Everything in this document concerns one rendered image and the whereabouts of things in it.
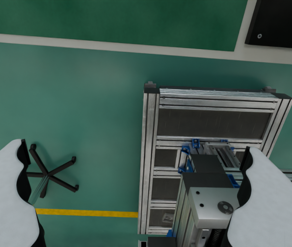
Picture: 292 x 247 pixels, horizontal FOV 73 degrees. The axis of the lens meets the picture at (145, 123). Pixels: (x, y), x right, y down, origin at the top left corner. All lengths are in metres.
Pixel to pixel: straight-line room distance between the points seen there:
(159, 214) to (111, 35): 1.49
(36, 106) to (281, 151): 1.87
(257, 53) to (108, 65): 0.92
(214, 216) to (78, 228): 1.97
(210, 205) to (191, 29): 0.41
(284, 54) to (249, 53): 0.09
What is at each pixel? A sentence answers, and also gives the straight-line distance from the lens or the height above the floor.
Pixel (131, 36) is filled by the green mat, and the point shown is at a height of 0.75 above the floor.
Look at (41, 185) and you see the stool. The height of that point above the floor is 0.18.
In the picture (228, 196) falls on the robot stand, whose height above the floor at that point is 0.93.
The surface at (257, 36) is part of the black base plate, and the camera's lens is 0.56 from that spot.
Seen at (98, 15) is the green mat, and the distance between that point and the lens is 0.52.
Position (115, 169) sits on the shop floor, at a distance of 1.69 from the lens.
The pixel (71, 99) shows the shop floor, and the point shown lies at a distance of 1.44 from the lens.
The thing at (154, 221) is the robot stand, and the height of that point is 0.21.
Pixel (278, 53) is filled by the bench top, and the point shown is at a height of 0.75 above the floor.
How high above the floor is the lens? 1.26
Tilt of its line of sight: 62 degrees down
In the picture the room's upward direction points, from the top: 178 degrees clockwise
